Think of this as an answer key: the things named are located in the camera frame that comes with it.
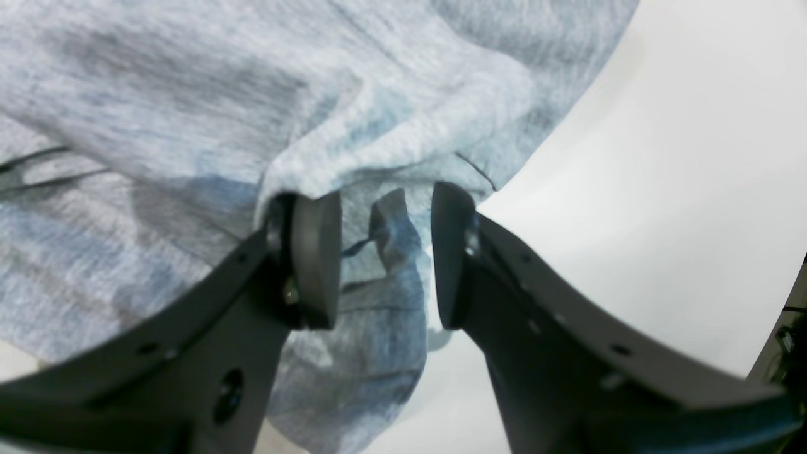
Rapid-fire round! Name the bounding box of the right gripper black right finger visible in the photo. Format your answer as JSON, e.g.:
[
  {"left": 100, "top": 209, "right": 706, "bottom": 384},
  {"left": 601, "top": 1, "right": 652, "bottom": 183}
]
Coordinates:
[{"left": 431, "top": 183, "right": 805, "bottom": 453}]

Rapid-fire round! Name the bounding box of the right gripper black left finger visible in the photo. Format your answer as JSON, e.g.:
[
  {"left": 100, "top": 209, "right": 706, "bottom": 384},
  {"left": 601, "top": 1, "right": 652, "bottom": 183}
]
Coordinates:
[{"left": 1, "top": 193, "right": 341, "bottom": 453}]

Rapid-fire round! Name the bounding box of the grey T-shirt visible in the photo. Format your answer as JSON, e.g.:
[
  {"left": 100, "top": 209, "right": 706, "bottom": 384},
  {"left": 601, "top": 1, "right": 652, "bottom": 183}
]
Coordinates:
[{"left": 1, "top": 1, "right": 638, "bottom": 453}]

